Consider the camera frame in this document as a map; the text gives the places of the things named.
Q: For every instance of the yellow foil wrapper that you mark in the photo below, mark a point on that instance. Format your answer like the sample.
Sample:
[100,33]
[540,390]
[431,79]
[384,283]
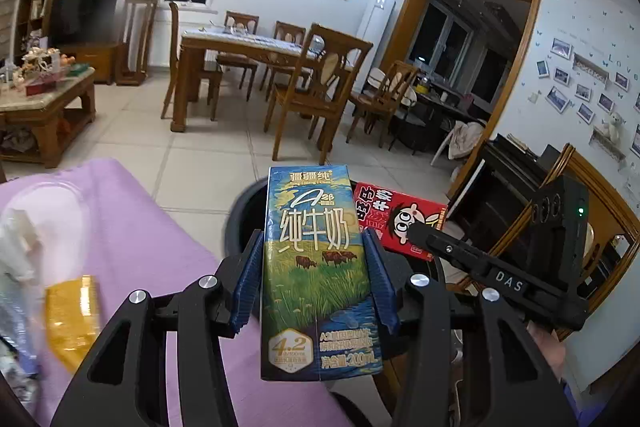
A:
[72,316]

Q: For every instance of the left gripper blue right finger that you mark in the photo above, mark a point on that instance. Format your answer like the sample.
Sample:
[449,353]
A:
[382,288]

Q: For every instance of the near wooden dining chair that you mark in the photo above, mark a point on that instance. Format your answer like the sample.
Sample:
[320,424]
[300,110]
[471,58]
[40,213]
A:
[320,85]

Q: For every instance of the person's right hand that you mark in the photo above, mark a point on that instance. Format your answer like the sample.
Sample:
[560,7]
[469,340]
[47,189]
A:
[550,346]

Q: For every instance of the wooden plant stand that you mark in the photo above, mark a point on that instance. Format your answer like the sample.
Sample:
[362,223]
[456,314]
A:
[134,41]

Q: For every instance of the wooden coffee table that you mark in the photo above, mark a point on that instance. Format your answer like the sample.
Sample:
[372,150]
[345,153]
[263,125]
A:
[52,120]

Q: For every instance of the white air conditioner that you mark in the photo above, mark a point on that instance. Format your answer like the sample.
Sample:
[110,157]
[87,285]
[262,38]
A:
[371,29]

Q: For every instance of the blue green milk carton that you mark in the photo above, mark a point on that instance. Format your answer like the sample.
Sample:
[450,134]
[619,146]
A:
[318,318]

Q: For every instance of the black television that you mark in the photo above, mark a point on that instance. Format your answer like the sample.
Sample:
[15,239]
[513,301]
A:
[80,22]

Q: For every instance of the red milk carton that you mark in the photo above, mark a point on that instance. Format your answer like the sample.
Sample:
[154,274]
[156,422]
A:
[390,214]

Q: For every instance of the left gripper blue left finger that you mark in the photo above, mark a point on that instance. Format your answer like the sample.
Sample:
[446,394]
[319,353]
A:
[246,280]

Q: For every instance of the dark upright piano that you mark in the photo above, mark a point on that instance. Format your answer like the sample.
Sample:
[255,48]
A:
[503,179]

